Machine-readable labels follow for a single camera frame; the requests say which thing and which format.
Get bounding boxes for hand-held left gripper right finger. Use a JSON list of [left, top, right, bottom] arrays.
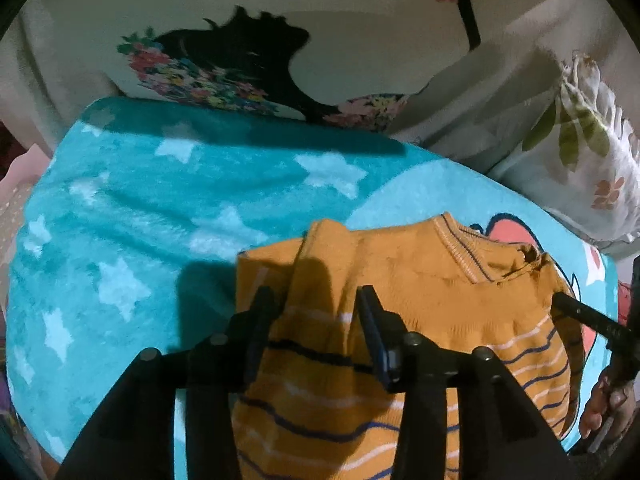
[[354, 285, 577, 480]]

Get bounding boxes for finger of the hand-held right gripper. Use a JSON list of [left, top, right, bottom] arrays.
[[550, 292, 634, 344]]

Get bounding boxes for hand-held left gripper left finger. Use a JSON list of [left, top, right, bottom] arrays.
[[54, 286, 277, 480]]

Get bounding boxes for orange striped sweater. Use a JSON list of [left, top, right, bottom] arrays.
[[234, 212, 587, 480]]

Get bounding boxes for person's right hand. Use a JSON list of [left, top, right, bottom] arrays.
[[579, 363, 639, 442]]

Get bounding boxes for red cloth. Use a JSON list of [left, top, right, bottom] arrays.
[[617, 280, 635, 327]]

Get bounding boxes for teal star-print blanket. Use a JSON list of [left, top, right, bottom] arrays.
[[6, 96, 621, 463]]

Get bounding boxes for white floral pillow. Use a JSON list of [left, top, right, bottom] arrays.
[[487, 50, 640, 261]]

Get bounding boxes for floral silhouette pillow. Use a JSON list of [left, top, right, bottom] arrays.
[[30, 0, 601, 135]]

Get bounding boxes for pink cushion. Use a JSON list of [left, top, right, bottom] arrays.
[[0, 144, 51, 211]]

